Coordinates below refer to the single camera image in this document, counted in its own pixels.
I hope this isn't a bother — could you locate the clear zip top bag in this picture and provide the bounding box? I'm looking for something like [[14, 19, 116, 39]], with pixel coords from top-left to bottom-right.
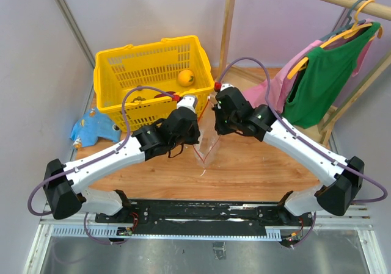
[[193, 99, 220, 170]]

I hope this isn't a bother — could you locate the bunch of brown longans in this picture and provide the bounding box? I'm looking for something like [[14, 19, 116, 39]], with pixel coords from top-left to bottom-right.
[[132, 96, 146, 104]]

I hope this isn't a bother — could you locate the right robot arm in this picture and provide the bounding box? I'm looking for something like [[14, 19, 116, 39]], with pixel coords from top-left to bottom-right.
[[213, 84, 364, 225]]

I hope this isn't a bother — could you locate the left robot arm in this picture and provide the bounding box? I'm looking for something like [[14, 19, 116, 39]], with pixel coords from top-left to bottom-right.
[[43, 106, 200, 223]]

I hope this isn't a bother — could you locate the dark red fruit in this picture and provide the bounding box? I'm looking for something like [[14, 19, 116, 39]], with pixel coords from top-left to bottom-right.
[[154, 91, 175, 98]]

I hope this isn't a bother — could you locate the pink shirt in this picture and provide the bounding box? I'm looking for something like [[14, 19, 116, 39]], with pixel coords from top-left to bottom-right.
[[243, 20, 374, 113]]

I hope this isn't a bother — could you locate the yellow plastic shopping basket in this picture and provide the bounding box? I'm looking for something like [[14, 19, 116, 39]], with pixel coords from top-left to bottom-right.
[[93, 35, 214, 132]]

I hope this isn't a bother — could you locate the orange fruit with leaf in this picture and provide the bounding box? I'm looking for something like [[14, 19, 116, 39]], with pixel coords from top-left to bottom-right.
[[177, 70, 195, 87]]

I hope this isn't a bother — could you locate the blue cartoon cloth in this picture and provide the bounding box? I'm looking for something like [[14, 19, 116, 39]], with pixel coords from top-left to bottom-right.
[[70, 107, 121, 150]]

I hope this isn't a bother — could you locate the wooden clothes rack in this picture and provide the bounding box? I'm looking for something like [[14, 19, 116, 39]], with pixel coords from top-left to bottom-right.
[[219, 0, 390, 144]]

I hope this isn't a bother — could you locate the green shirt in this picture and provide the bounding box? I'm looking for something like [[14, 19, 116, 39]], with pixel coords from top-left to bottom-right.
[[282, 22, 381, 129]]

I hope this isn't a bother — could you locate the grey clothes hanger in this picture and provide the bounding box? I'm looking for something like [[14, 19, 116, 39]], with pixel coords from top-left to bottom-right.
[[320, 0, 368, 41]]

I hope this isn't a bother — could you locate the yellow clothes hanger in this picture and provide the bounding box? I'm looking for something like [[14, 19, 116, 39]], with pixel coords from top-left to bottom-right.
[[287, 0, 376, 80]]

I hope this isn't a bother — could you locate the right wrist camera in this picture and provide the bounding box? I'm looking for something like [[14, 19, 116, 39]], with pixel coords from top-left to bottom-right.
[[214, 82, 233, 93]]

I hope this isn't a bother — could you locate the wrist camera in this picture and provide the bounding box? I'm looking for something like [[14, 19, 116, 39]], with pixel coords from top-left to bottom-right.
[[177, 95, 198, 113], [214, 82, 233, 93]]

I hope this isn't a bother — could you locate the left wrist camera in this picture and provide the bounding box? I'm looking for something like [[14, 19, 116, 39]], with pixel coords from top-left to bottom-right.
[[177, 95, 198, 113]]

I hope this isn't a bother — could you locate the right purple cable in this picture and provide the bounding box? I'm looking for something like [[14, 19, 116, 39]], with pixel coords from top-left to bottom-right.
[[218, 57, 389, 203]]

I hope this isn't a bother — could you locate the purple cable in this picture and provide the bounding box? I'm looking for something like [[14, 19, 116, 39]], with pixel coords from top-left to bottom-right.
[[218, 57, 389, 203], [27, 86, 178, 246]]

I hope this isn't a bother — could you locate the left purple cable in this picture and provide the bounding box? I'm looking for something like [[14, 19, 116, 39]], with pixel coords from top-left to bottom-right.
[[27, 86, 178, 246]]

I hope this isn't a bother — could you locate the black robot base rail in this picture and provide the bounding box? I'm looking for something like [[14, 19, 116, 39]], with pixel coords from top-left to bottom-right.
[[95, 199, 314, 247]]

